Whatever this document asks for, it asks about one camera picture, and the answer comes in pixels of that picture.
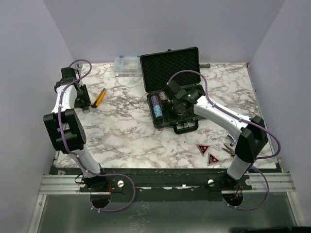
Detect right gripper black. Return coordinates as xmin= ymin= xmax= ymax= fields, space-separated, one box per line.
xmin=160 ymin=100 xmax=187 ymax=124

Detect light blue poker chip stack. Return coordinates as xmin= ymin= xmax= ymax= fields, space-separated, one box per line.
xmin=153 ymin=105 xmax=163 ymax=120

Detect purple poker chip stack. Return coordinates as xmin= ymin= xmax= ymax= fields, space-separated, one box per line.
xmin=151 ymin=95 xmax=160 ymax=106

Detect triangular red black card box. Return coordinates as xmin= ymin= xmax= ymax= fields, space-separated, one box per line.
xmin=207 ymin=153 xmax=220 ymax=166
xmin=197 ymin=144 xmax=209 ymax=156

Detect black poker set case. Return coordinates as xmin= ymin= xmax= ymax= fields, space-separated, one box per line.
xmin=140 ymin=47 xmax=205 ymax=134

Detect green blue poker chip stack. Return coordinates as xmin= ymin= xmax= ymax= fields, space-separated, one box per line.
xmin=83 ymin=108 xmax=90 ymax=114

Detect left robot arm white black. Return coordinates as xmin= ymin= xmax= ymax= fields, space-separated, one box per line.
xmin=43 ymin=67 xmax=108 ymax=192

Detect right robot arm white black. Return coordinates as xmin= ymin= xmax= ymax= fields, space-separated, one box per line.
xmin=163 ymin=81 xmax=268 ymax=190

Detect dark metal cylinder rod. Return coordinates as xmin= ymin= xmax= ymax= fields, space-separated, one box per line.
xmin=199 ymin=63 xmax=211 ymax=68

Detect clear plastic organizer box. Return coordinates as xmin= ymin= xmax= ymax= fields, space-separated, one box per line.
xmin=114 ymin=56 xmax=142 ymax=77

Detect yellow handled pliers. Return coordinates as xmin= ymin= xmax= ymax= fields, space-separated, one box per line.
xmin=221 ymin=144 xmax=236 ymax=158

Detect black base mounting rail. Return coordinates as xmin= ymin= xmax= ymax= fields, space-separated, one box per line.
xmin=50 ymin=166 xmax=284 ymax=202

